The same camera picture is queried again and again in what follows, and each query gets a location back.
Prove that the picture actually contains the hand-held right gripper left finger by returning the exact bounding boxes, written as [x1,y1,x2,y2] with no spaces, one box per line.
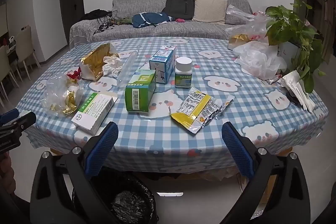
[30,122,119,224]

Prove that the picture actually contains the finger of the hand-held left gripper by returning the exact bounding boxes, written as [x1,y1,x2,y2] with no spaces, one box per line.
[0,111,37,138]
[0,108,18,125]

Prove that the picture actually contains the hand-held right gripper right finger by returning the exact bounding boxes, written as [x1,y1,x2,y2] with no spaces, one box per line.
[221,122,311,224]

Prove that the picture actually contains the white green medicine box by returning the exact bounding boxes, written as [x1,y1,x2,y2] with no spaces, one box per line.
[71,93,118,135]

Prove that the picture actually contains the trash bin with black bag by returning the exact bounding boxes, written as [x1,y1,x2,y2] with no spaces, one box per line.
[72,168,159,224]

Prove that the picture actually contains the yellow silver foil packet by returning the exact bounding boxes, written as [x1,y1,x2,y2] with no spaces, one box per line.
[171,88,222,134]

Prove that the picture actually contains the white tissue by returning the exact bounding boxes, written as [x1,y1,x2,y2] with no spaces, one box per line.
[102,56,124,77]

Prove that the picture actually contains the blue milk carton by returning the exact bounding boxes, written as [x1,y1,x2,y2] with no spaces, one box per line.
[149,46,176,84]

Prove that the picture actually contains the person's left hand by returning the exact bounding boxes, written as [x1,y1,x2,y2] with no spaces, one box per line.
[0,154,15,188]

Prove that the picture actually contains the clear bag with gold wrappers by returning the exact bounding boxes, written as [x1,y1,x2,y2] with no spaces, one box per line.
[45,74,84,117]

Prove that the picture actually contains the blue checkered tablecloth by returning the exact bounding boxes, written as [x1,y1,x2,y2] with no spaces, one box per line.
[16,36,328,172]

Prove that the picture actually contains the small foil sachet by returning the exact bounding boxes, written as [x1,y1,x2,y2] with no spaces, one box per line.
[218,94,235,115]

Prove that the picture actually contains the beige dining chair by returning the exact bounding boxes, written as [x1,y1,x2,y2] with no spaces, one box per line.
[0,44,20,109]
[16,26,41,75]

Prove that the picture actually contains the red wrapper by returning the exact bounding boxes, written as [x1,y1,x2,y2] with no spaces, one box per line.
[66,68,82,80]

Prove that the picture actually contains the silver sachet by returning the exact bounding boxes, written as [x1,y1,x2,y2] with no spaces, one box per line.
[265,74,282,85]

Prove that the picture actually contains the clear plastic tube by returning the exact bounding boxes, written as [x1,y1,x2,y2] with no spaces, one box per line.
[116,50,138,88]

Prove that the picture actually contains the gold foil bag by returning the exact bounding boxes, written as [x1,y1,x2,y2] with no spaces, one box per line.
[80,43,120,81]

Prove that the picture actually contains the white paper napkins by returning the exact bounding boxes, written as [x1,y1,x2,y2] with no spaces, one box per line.
[280,70,317,112]

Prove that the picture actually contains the white plastic bag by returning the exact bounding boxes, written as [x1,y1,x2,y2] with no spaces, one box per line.
[234,40,288,80]

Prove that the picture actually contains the white pill bottle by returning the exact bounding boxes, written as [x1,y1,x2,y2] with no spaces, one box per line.
[175,57,193,88]

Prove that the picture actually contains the white plant pot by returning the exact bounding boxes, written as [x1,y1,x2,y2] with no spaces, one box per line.
[277,42,301,69]

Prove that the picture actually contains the gold box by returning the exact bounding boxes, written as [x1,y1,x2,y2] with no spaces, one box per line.
[228,34,252,51]

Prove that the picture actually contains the grey sofa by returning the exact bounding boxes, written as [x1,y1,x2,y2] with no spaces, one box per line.
[70,0,263,50]

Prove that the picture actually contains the clear plastic bag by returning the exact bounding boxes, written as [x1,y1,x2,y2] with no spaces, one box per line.
[226,4,276,43]

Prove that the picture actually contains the dark door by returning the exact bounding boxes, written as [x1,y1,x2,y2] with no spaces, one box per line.
[59,0,85,48]

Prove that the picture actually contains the black clothing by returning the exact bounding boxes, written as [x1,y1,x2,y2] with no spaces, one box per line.
[79,9,113,22]

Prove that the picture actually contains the blue jacket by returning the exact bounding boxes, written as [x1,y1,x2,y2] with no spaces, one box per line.
[132,12,174,28]

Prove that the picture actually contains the green potted plant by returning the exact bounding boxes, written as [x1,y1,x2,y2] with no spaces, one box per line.
[265,0,327,94]

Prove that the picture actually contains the beige cushion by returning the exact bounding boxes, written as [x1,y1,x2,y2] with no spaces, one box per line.
[192,0,228,24]

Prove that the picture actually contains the black backpack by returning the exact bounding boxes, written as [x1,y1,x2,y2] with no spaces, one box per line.
[161,0,195,20]

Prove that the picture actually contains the wooden cabinet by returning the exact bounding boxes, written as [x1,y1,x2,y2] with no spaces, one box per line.
[306,0,336,64]

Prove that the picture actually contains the black cables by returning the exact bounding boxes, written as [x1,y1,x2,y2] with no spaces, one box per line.
[94,10,118,35]

